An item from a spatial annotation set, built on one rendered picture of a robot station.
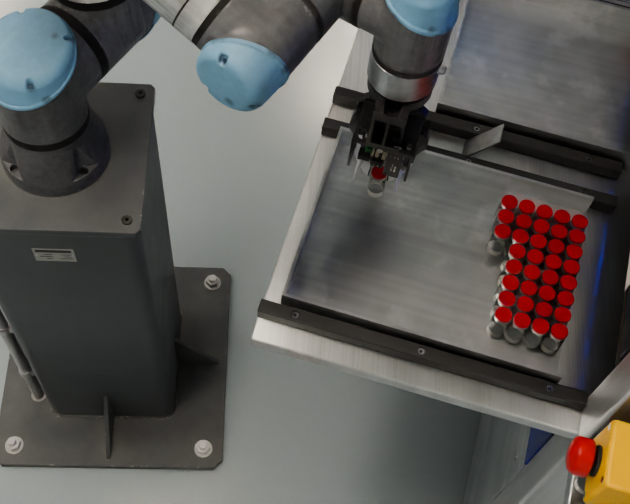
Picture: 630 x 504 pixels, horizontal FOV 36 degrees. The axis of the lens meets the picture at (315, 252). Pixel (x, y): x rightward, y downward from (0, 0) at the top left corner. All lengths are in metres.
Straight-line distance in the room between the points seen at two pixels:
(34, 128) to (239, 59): 0.46
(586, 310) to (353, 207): 0.32
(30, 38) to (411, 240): 0.53
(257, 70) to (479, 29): 0.64
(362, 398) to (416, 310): 0.91
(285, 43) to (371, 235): 0.39
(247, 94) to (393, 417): 1.28
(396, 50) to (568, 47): 0.55
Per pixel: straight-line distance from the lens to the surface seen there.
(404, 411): 2.07
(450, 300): 1.19
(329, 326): 1.14
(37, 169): 1.34
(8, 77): 1.22
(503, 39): 1.45
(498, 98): 1.38
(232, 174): 2.31
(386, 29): 0.95
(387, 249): 1.21
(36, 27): 1.25
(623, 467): 1.01
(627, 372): 1.04
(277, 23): 0.90
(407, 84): 0.99
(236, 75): 0.87
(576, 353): 1.21
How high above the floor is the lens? 1.93
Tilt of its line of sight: 61 degrees down
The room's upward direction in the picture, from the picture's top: 8 degrees clockwise
